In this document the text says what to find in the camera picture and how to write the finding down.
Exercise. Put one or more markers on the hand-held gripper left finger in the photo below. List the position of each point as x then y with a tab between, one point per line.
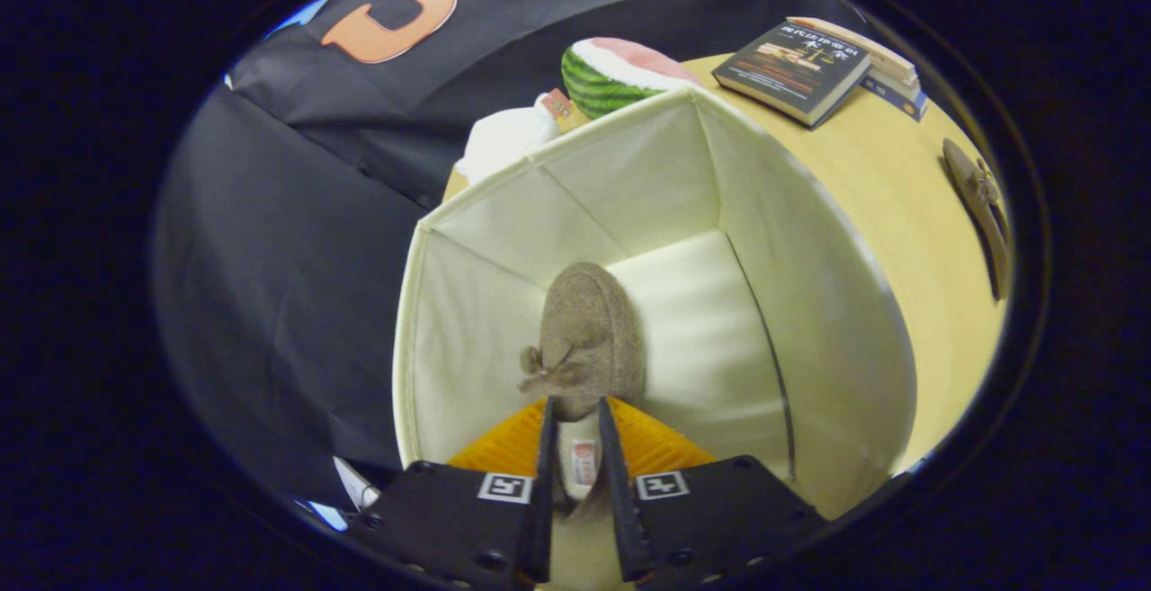
450	519

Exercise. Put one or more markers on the watermelon slice plush toy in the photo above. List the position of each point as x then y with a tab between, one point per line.
611	74

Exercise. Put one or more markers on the cream fabric storage box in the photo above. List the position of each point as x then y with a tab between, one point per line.
809	303

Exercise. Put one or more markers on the brown suede shoe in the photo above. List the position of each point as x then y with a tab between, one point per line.
589	330
980	204

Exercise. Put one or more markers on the blue book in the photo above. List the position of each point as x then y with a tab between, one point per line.
899	96

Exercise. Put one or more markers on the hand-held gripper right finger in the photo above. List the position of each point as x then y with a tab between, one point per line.
710	519

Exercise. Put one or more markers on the black book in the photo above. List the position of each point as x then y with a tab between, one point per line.
791	69

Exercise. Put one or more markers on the white plush toy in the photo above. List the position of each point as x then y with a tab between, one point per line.
504	137

